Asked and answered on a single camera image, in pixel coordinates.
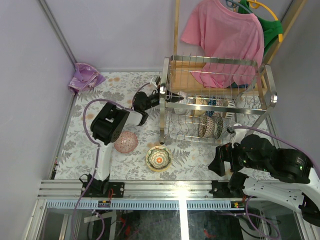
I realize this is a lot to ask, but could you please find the steel two-tier dish rack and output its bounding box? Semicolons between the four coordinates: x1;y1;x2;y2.
159;55;278;144

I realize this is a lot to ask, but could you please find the striped white bowl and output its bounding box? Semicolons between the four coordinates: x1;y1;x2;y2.
221;99;236;119

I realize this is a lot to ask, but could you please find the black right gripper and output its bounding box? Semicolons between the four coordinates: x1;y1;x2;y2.
206;136;269;176

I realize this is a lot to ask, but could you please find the brown lattice patterned bowl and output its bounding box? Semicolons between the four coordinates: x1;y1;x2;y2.
198;115;215;138

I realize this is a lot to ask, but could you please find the green t-shirt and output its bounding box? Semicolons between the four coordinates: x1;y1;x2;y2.
237;0;284;56

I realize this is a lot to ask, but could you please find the purple crumpled cloth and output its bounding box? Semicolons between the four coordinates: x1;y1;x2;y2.
68;63;106;95

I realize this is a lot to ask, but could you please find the red patterned bowl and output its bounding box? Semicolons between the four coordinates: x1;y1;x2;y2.
114;131;138;154

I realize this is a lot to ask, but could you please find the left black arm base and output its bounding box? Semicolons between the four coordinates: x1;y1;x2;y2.
79;174;125;198

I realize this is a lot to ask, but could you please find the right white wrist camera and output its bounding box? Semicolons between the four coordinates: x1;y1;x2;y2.
227;123;248;148

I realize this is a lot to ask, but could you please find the wooden clothes stand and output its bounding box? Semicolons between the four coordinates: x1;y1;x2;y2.
168;0;307;96

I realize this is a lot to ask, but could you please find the blue triangle patterned bowl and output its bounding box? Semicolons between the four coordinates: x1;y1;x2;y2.
206;96;221;118

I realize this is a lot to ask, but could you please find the pink t-shirt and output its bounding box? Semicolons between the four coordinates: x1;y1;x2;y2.
180;0;264;88

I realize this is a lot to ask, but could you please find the yellow rimmed floral bowl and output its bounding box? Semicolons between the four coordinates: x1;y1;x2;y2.
145;146;173;173

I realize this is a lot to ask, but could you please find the aluminium rail frame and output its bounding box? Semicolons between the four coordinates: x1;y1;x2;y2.
24;94;320;240

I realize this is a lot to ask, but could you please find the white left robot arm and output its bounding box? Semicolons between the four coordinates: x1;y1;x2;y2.
82;90;161;198

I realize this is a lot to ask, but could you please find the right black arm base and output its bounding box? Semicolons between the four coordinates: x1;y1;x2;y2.
209;180;245;198

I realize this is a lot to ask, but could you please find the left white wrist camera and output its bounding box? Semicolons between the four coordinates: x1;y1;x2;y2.
149;75;161;89

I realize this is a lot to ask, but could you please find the green circle patterned bowl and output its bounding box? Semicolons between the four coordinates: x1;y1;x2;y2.
173;97;195;116

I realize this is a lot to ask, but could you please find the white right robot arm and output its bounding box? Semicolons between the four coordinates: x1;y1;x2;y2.
208;134;320;227

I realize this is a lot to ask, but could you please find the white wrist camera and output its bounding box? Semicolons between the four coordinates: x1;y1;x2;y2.
149;75;161;89
227;123;248;148

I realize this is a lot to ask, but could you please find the yellow clothes hanger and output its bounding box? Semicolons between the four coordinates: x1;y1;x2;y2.
247;0;284;43

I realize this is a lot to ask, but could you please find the tan yellow bowl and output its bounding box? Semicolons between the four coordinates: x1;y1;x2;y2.
192;96;209;118

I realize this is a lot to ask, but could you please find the blue grey clothes hanger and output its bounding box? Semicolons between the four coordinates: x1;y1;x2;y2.
224;0;238;12

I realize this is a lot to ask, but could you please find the black white patterned bowl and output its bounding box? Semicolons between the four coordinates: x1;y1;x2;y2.
213;116;229;140

